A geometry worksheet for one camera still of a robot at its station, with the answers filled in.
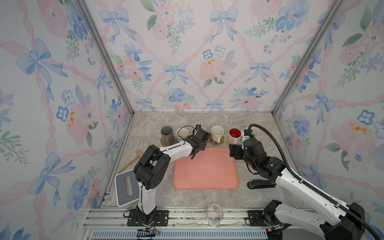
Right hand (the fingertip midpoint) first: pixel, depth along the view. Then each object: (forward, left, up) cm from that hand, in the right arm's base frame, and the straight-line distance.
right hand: (235, 144), depth 78 cm
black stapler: (-15, -13, -16) cm, 25 cm away
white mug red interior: (+15, -4, -13) cm, 20 cm away
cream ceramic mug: (+16, +8, -11) cm, 21 cm away
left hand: (+11, +18, -12) cm, 25 cm away
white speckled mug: (+18, -18, -11) cm, 27 cm away
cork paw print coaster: (+16, +12, -19) cm, 27 cm away
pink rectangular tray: (-5, +12, -19) cm, 23 cm away
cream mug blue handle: (+15, +29, -10) cm, 34 cm away
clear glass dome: (-29, +11, -21) cm, 37 cm away
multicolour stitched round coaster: (+14, 0, -20) cm, 24 cm away
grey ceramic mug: (+12, +39, -8) cm, 41 cm away
